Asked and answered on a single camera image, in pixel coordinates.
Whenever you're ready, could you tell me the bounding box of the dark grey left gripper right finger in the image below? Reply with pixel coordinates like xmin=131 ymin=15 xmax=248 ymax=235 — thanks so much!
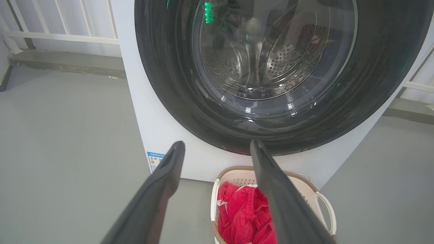
xmin=250 ymin=140 xmax=336 ymax=244

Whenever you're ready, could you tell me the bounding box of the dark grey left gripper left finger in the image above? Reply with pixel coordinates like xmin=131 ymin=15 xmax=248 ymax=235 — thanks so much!
xmin=100 ymin=141 xmax=186 ymax=244

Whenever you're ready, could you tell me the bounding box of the red garment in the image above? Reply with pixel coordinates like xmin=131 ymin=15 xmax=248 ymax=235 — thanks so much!
xmin=217 ymin=181 xmax=277 ymax=244

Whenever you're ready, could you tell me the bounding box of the black round glass washer door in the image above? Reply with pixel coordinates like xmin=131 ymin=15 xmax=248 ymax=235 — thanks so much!
xmin=135 ymin=0 xmax=434 ymax=156

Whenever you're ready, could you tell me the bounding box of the cream laundry basket brown rim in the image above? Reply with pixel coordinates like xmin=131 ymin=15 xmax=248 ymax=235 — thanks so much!
xmin=210 ymin=166 xmax=338 ymax=244

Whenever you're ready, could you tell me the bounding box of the white front-load washing machine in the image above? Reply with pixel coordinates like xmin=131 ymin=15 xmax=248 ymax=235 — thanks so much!
xmin=110 ymin=0 xmax=434 ymax=190

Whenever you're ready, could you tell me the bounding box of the perforated steel washer drum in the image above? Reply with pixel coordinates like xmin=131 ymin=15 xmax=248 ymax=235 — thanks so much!
xmin=200 ymin=0 xmax=356 ymax=100

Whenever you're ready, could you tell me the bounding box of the blue energy label sticker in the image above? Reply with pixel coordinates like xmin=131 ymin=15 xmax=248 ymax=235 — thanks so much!
xmin=147 ymin=152 xmax=166 ymax=172

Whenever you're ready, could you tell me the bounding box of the white metal railing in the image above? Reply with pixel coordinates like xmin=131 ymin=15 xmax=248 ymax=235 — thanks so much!
xmin=0 ymin=0 xmax=119 ymax=55
xmin=403 ymin=44 xmax=434 ymax=109

